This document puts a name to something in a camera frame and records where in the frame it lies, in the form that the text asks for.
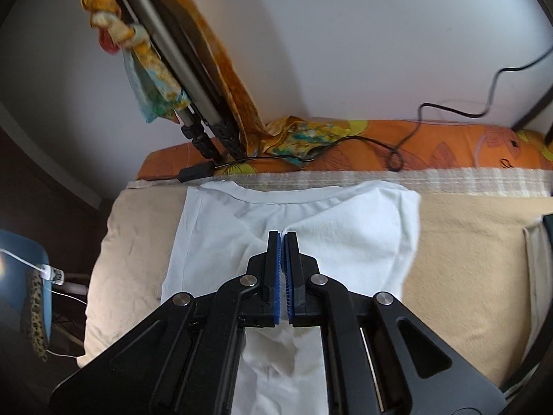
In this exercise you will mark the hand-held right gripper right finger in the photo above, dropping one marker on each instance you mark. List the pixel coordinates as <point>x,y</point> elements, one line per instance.
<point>288,285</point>

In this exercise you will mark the orange patterned scarf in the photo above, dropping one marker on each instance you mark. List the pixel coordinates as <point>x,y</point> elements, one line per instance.
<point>220,60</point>

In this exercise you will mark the black power adapter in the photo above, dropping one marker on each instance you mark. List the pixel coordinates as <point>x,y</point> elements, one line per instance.
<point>195,172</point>

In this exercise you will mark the orange patterned pillow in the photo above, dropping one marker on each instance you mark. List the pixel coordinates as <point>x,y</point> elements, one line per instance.
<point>449,147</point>

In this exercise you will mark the white t-shirt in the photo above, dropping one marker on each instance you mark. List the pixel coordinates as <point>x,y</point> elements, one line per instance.
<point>345,224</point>

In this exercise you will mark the black tripod stand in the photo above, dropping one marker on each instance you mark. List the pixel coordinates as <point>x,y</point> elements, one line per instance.
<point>190,73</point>

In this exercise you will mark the plaid woven blanket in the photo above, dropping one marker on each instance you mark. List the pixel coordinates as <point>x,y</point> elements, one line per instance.
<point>432,181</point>

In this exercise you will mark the beige blanket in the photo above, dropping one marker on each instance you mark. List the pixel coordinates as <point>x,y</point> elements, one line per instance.
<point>466,242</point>

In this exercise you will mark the leopard print cloth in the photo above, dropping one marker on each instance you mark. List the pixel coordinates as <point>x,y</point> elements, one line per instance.
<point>36,320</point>

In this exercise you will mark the blue chair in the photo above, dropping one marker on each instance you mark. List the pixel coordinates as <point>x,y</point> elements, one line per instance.
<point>26,276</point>

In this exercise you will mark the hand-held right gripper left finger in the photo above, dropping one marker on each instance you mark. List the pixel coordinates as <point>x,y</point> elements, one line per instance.
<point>277,285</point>

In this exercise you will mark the colourful knotted cloth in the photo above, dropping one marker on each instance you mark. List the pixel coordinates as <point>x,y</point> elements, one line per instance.
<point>142,65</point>

